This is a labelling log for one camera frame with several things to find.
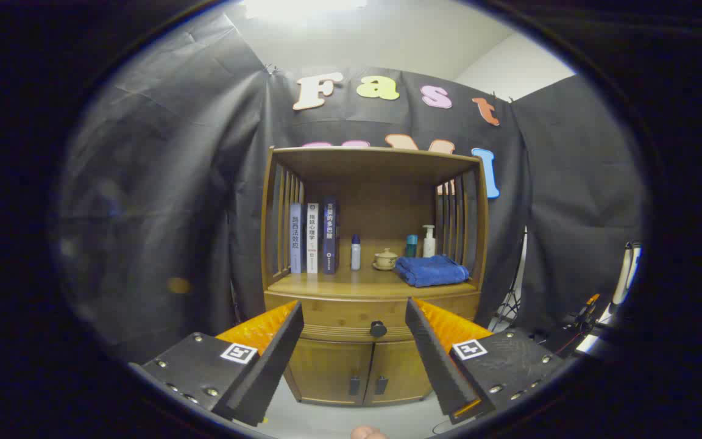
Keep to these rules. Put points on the white book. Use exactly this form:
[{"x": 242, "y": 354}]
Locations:
[{"x": 312, "y": 238}]

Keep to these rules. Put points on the small white blue-capped bottle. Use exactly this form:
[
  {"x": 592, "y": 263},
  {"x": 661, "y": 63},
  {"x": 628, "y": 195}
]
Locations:
[{"x": 356, "y": 255}]

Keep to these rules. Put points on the white pump bottle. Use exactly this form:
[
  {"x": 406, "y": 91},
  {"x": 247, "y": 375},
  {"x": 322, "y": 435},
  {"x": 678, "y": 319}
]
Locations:
[{"x": 429, "y": 246}]

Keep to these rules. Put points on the teal bottle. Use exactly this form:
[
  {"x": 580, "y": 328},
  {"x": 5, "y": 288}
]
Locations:
[{"x": 411, "y": 247}]

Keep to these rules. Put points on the wooden cabinet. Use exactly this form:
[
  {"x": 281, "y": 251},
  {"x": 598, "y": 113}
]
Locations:
[{"x": 387, "y": 201}]

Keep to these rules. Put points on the wooden drawer with black knob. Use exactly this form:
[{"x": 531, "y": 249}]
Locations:
[{"x": 339, "y": 314}]

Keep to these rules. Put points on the wooden cabinet door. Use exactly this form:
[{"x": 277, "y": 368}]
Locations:
[
  {"x": 403, "y": 372},
  {"x": 326, "y": 372}
]

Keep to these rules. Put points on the folded blue towel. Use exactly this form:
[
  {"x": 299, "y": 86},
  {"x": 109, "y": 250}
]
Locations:
[{"x": 431, "y": 271}]

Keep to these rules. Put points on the orange black tool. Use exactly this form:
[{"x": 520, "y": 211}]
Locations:
[{"x": 587, "y": 308}]

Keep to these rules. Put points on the beige lidded teacup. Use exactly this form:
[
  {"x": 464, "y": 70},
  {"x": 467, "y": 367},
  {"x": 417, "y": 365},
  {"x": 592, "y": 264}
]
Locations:
[{"x": 386, "y": 260}]

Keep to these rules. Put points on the wooden countertop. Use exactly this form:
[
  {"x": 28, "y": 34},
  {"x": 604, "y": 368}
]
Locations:
[{"x": 357, "y": 283}]

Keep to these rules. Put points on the light blue book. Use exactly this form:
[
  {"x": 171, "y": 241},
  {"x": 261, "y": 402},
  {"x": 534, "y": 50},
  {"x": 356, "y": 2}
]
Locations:
[{"x": 295, "y": 238}]

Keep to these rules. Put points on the black backdrop cloth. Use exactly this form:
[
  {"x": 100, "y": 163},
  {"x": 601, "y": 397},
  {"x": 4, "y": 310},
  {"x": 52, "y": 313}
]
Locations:
[{"x": 174, "y": 183}]

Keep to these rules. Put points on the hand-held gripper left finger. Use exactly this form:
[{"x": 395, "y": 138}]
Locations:
[{"x": 272, "y": 366}]

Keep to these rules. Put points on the white curved frame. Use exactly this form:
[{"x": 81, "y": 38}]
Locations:
[{"x": 622, "y": 274}]

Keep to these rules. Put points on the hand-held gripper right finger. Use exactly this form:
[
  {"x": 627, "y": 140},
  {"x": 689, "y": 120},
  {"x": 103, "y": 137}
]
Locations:
[{"x": 436, "y": 360}]

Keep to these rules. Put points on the dark blue book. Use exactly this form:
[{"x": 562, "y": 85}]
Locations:
[{"x": 330, "y": 238}]

